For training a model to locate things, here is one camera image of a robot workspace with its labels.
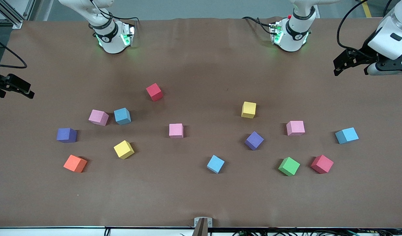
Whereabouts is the yellow foam cube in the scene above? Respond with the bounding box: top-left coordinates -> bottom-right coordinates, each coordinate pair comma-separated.
113,140 -> 135,160
241,101 -> 257,119

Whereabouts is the pink foam cube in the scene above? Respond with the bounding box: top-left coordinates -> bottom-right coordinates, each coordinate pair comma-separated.
88,109 -> 109,126
286,121 -> 305,136
169,123 -> 184,138

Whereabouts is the blue foam cube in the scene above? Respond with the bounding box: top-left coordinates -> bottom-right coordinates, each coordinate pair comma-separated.
114,108 -> 132,125
207,155 -> 225,174
335,127 -> 359,145

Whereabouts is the purple foam cube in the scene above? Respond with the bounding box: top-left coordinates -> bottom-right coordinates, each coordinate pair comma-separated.
56,128 -> 78,143
245,131 -> 264,150

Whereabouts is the orange foam cube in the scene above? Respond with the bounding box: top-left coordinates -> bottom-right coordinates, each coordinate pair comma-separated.
63,155 -> 88,173

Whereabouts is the red foam cube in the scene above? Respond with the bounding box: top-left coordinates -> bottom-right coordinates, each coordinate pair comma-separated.
311,155 -> 334,174
146,83 -> 163,102

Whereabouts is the green foam cube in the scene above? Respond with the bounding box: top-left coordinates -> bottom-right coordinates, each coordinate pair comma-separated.
278,157 -> 300,177

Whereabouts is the brown table cover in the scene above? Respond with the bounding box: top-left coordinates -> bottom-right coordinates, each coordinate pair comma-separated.
0,17 -> 402,228

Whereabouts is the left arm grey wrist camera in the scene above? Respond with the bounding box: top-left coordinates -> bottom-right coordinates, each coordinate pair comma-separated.
366,59 -> 402,76

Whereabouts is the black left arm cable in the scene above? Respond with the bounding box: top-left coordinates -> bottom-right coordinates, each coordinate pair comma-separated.
337,0 -> 379,59

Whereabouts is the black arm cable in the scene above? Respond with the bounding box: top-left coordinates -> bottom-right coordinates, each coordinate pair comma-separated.
337,0 -> 379,59
0,34 -> 28,69

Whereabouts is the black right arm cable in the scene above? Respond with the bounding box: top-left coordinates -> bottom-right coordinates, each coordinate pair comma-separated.
0,34 -> 28,69

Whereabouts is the aluminium frame post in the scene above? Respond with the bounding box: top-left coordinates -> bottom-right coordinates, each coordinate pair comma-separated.
0,0 -> 36,29

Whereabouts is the black base cable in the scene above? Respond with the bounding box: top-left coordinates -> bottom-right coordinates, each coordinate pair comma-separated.
114,16 -> 141,24
242,16 -> 273,35

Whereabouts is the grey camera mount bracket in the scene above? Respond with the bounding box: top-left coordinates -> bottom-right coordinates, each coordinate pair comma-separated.
194,217 -> 213,236

